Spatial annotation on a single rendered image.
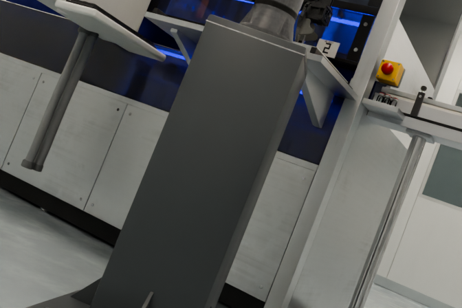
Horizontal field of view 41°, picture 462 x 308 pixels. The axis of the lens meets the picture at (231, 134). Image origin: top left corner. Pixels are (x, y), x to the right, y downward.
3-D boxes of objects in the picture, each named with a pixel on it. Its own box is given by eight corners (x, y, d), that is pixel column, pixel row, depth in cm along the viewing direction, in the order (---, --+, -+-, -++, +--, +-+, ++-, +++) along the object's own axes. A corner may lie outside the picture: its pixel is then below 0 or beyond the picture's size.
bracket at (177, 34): (203, 91, 246) (215, 60, 247) (209, 92, 244) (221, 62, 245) (157, 61, 216) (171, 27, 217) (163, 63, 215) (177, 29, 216)
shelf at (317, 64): (207, 62, 258) (210, 58, 258) (361, 107, 223) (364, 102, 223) (144, 16, 216) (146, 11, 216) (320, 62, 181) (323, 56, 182)
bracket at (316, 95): (313, 126, 221) (326, 93, 222) (321, 128, 219) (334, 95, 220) (278, 98, 191) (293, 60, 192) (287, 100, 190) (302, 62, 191)
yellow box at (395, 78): (379, 83, 221) (386, 64, 221) (399, 88, 217) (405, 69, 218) (375, 76, 214) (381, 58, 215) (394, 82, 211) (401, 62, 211)
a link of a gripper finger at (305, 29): (306, 42, 208) (316, 18, 210) (291, 38, 211) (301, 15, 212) (308, 46, 211) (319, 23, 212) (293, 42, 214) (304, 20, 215)
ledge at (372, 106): (371, 113, 227) (372, 108, 227) (405, 123, 221) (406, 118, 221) (361, 102, 215) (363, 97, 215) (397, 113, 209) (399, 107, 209)
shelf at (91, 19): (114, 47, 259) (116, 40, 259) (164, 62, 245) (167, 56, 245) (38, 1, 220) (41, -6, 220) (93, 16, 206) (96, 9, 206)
